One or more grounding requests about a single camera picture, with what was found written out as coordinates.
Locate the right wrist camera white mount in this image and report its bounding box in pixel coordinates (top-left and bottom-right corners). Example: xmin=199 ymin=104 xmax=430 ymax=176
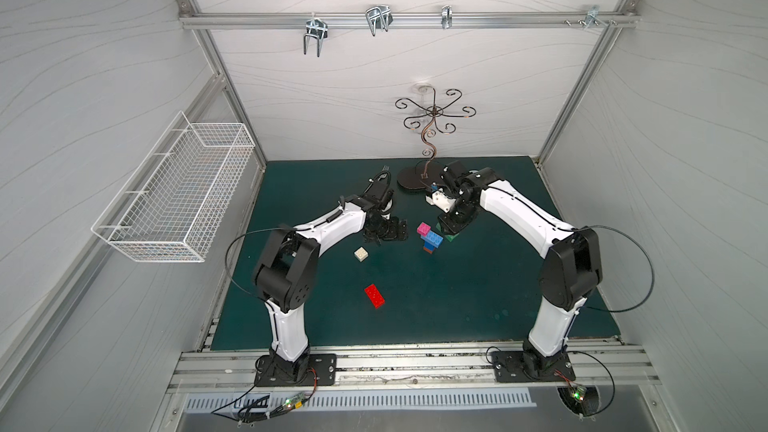
xmin=426 ymin=187 xmax=457 ymax=214

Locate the small metal hook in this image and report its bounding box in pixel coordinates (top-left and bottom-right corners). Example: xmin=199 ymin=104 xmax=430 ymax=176
xmin=441 ymin=5 xmax=453 ymax=30

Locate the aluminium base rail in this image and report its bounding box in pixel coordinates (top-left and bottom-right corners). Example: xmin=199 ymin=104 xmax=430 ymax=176
xmin=167 ymin=339 xmax=661 ymax=393

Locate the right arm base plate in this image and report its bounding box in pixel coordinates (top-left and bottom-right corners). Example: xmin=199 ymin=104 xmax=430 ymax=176
xmin=487 ymin=350 xmax=576 ymax=383

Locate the brown metal mug tree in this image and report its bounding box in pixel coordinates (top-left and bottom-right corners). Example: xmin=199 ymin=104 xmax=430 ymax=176
xmin=394 ymin=85 xmax=477 ymax=193

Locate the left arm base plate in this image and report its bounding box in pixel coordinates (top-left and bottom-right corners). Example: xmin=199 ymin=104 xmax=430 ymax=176
xmin=254 ymin=352 xmax=337 ymax=387

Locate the white wire basket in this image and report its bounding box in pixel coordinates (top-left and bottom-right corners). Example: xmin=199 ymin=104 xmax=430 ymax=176
xmin=91 ymin=111 xmax=255 ymax=263

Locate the light blue long lego brick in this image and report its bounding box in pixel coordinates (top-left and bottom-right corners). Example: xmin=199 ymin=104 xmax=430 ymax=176
xmin=422 ymin=231 xmax=444 ymax=249

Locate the aluminium top rail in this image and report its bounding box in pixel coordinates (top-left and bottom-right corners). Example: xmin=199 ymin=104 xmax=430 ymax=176
xmin=179 ymin=10 xmax=641 ymax=30

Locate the pink square lego brick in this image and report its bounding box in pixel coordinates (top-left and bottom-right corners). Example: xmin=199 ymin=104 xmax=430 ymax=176
xmin=417 ymin=222 xmax=431 ymax=236

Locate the green long lego brick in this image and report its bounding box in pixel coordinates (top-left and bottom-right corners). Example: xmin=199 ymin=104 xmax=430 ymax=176
xmin=435 ymin=224 xmax=459 ymax=242

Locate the metal double hook left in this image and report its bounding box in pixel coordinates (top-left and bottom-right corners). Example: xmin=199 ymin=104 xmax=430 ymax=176
xmin=303 ymin=18 xmax=329 ymax=57

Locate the cream square lego brick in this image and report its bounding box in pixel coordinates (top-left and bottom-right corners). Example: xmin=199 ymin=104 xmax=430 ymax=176
xmin=354 ymin=247 xmax=369 ymax=262

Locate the green table mat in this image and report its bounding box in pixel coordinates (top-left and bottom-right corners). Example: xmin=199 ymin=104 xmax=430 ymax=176
xmin=209 ymin=155 xmax=622 ymax=350

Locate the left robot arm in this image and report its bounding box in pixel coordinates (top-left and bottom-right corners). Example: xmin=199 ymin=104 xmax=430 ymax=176
xmin=247 ymin=168 xmax=408 ymax=383

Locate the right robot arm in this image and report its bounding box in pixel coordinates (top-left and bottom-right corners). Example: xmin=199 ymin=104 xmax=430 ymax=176
xmin=427 ymin=161 xmax=604 ymax=382

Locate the metal hook right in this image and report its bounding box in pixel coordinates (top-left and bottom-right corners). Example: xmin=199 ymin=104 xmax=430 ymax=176
xmin=564 ymin=5 xmax=618 ymax=30

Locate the red long lego brick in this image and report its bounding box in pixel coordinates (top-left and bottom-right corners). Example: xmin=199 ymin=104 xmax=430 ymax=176
xmin=364 ymin=284 xmax=386 ymax=309

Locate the metal double hook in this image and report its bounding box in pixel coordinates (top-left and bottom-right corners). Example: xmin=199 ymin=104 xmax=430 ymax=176
xmin=303 ymin=18 xmax=329 ymax=57
xmin=365 ymin=5 xmax=393 ymax=36

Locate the white vent strip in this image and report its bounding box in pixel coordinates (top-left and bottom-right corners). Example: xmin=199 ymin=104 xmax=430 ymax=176
xmin=184 ymin=387 xmax=536 ymax=415

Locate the metal double hook middle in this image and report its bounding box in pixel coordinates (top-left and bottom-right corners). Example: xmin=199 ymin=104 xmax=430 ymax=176
xmin=365 ymin=5 xmax=393 ymax=36

